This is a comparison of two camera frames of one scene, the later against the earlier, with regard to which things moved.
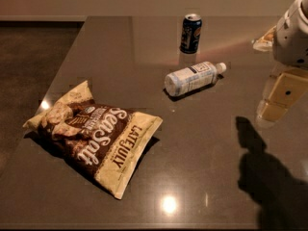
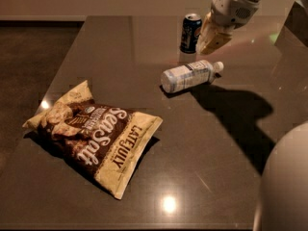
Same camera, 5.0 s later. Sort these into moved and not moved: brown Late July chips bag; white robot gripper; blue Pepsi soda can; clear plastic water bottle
Moved: white robot gripper; clear plastic water bottle
Not moved: blue Pepsi soda can; brown Late July chips bag
